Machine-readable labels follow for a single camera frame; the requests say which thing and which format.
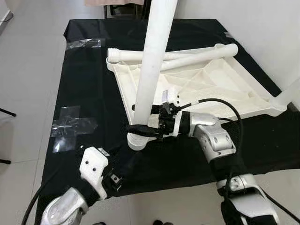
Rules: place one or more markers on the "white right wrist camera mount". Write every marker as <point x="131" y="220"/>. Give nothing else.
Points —
<point x="171" y="96"/>

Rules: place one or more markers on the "black tablecloth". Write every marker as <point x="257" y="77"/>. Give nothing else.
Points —
<point x="93" y="84"/>

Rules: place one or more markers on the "small clear tape strip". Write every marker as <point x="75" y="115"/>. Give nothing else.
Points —
<point x="228" y="35"/>

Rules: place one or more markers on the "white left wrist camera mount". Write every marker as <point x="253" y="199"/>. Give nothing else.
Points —
<point x="93" y="168"/>

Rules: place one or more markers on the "beige tablecloth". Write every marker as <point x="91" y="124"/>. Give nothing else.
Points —
<point x="112" y="2"/>

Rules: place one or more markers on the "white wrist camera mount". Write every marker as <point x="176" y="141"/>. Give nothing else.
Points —
<point x="171" y="96"/>
<point x="93" y="168"/>

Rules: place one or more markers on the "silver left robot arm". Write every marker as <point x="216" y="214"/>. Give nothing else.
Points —
<point x="63" y="208"/>

